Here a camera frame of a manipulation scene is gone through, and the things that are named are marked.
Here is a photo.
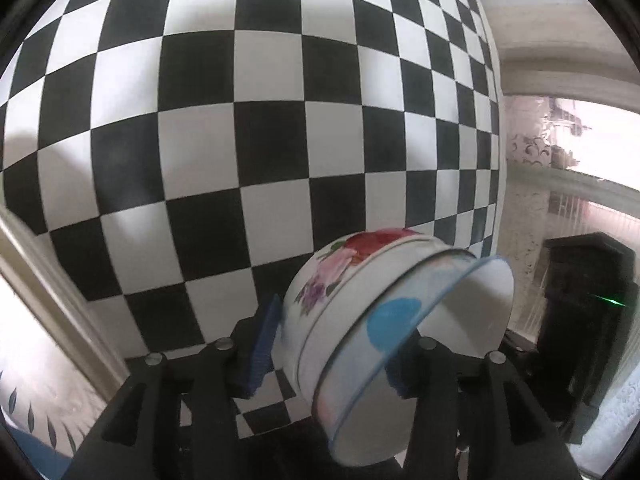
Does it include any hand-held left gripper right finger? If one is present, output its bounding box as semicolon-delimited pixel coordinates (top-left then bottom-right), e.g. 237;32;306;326
387;332;583;480

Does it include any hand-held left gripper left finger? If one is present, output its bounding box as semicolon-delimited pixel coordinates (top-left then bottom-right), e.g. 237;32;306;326
62;292;283;480

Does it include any white bowl with flower print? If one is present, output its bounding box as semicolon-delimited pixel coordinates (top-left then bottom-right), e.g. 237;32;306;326
281;228;481;406

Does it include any white bowl with blue dots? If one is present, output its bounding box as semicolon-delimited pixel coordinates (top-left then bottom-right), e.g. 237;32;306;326
311;255;516;468

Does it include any window grille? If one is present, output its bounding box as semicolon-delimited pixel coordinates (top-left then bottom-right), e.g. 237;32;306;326
550;192;640;248

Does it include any black white checkered mat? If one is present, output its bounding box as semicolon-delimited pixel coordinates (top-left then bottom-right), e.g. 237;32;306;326
0;0;502;441

